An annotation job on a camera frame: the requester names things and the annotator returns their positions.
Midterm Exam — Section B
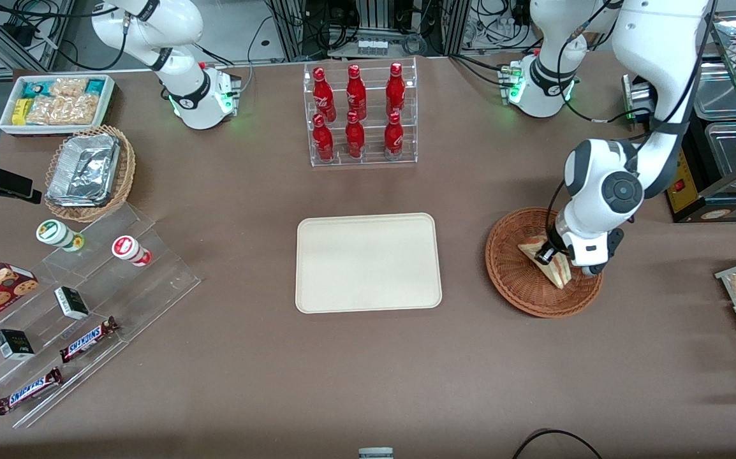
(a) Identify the triangular sandwich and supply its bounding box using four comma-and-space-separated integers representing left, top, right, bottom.
518, 235, 573, 289

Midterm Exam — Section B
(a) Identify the brown wicker basket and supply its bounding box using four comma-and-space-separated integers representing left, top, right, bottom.
485, 207, 603, 318

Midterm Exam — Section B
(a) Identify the aluminium foil tray stack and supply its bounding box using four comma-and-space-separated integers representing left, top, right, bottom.
47, 133, 120, 208

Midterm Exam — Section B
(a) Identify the light wicker basket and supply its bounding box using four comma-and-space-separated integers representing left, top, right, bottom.
45, 125, 136, 222

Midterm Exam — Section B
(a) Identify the cream plastic tray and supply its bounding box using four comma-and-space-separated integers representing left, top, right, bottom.
296, 213, 443, 314

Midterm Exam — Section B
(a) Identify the green lid sunflower cup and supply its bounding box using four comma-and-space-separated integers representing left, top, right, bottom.
36, 219, 85, 253

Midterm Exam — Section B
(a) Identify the white rectangular snack bin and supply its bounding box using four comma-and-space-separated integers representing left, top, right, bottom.
0, 75, 115, 136

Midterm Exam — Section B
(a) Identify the clear bag of crackers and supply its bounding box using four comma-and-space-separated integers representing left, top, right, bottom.
27, 94, 99, 126
49, 78, 88, 98

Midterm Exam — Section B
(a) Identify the red lid snack cup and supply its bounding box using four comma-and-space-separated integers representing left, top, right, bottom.
112, 235, 152, 267

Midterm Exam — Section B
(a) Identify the small black carton box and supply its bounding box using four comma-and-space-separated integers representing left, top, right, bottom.
54, 286, 90, 320
0, 329, 35, 361

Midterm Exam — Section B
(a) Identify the clear acrylic stepped shelf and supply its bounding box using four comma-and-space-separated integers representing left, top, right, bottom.
0, 203, 202, 429

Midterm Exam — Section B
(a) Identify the Snickers chocolate bar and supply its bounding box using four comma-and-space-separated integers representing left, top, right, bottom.
59, 317, 119, 364
0, 367, 63, 416

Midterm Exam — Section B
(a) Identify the red cola bottle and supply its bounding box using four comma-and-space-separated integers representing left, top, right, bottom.
313, 113, 335, 162
384, 111, 405, 159
385, 62, 406, 119
346, 64, 367, 120
345, 111, 366, 159
313, 66, 337, 122

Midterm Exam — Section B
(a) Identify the clear acrylic bottle rack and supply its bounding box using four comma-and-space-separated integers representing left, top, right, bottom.
303, 57, 418, 168

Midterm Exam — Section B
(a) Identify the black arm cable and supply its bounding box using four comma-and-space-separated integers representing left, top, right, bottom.
543, 180, 566, 246

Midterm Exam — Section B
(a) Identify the black floor cable loop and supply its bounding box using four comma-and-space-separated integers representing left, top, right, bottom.
512, 429, 605, 459

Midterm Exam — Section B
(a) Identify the control cabinet with cables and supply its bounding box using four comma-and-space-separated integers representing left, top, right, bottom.
266, 0, 471, 61

